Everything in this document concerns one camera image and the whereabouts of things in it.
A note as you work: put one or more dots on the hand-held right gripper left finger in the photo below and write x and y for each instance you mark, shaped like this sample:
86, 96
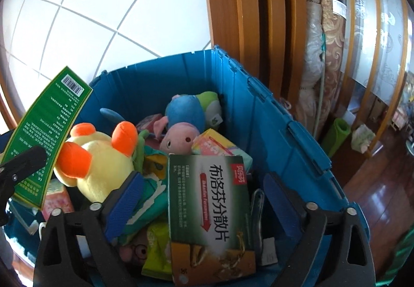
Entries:
124, 206

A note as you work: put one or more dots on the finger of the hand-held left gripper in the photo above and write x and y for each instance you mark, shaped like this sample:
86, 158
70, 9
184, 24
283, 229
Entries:
26, 159

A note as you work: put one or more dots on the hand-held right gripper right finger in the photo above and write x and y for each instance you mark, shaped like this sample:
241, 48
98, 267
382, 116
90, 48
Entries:
279, 203

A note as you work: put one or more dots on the green cardboard box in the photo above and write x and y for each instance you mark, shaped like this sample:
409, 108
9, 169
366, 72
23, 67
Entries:
48, 125

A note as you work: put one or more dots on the blue plastic container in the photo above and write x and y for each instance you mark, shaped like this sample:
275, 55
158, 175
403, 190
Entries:
291, 138

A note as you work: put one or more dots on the green white medicine box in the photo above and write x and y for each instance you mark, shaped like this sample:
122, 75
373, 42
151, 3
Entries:
210, 209

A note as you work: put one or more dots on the pastel yellow packet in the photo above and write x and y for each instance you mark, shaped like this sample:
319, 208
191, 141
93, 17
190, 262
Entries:
213, 143

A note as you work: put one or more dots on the pink pig plush toy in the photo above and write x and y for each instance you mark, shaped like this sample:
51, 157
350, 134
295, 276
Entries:
184, 112

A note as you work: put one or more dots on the green frog plush toy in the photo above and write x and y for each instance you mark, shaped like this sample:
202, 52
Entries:
210, 102

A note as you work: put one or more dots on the teal packet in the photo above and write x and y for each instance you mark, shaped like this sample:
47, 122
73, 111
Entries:
152, 199

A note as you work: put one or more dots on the pink cartoon toy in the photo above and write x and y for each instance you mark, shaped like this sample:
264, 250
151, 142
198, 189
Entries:
132, 249

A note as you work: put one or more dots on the yellow green packet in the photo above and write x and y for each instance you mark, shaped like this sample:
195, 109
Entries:
158, 248

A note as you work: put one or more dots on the yellow duck plush toy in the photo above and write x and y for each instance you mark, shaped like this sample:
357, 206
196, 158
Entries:
93, 160

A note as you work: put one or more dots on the green rolled mat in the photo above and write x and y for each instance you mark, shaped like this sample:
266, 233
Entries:
336, 136

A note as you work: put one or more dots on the white crumpled bag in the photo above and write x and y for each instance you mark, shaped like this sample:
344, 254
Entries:
362, 138

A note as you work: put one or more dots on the green cloth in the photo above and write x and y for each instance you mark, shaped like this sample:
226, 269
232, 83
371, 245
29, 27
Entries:
402, 261

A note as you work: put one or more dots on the brown patterned rolled carpet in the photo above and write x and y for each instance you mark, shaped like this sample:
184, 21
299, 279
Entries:
333, 47

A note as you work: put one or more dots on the frosted glass sliding door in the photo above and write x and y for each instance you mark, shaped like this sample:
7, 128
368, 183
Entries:
381, 31

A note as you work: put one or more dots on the wooden door frame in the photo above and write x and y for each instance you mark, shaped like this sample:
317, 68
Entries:
233, 15

